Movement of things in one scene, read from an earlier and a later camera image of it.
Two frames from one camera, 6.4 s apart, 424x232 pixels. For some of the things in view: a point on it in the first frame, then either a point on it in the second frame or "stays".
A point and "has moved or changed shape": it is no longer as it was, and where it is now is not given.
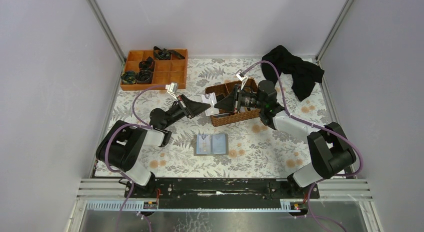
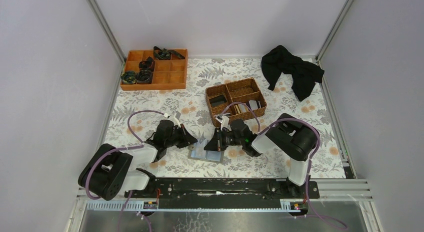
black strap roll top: x=165 y=54 stays
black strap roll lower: x=144 y=77 stays
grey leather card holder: x=210 y=144 has moved or changed shape
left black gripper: x=185 y=106 to x=180 y=135
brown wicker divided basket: x=222 y=91 stays
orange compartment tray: x=165 y=71 stays
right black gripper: x=236 y=98 to x=219 y=140
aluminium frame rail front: x=108 y=194 stays
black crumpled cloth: x=304 y=74 stays
